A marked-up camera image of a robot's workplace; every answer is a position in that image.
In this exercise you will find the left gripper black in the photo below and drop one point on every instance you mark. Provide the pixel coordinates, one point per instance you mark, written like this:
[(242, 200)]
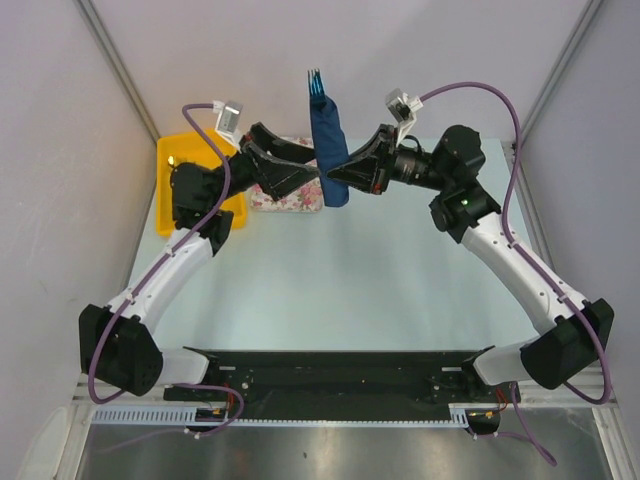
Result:
[(274, 174)]

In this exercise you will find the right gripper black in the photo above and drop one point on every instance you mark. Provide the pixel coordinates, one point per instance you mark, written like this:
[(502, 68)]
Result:
[(365, 170)]

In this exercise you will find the dark blue paper napkin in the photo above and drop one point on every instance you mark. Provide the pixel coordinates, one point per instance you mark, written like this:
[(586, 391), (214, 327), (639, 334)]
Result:
[(330, 148)]

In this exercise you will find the blue metal fork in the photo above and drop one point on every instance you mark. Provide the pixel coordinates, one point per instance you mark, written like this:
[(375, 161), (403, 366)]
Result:
[(317, 95)]

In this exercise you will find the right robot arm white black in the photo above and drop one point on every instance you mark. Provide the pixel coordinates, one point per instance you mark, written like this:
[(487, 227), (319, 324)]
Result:
[(572, 330)]

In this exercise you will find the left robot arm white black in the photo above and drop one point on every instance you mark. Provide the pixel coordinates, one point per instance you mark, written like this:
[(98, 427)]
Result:
[(116, 340)]

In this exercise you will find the floral pattern tray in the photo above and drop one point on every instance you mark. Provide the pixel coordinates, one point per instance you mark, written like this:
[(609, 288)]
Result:
[(306, 198)]

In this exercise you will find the yellow plastic bin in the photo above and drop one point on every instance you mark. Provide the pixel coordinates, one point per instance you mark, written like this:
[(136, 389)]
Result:
[(190, 147)]

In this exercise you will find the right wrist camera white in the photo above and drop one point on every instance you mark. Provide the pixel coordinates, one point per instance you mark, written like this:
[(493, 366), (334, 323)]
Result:
[(404, 109)]

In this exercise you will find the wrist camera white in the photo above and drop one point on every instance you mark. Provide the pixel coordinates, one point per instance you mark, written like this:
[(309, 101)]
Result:
[(404, 109), (227, 123)]

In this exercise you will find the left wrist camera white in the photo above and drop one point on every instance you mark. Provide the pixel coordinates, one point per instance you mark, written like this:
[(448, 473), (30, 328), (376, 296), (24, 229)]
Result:
[(227, 123)]

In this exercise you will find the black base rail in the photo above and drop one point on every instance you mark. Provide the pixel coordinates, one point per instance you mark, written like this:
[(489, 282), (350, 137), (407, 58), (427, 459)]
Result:
[(392, 386)]

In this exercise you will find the aluminium frame rail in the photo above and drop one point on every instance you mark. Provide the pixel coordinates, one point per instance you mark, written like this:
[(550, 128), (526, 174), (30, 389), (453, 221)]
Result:
[(590, 382)]

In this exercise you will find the white slotted cable duct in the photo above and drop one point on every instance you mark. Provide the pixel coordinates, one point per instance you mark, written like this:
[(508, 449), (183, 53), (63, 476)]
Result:
[(180, 416)]

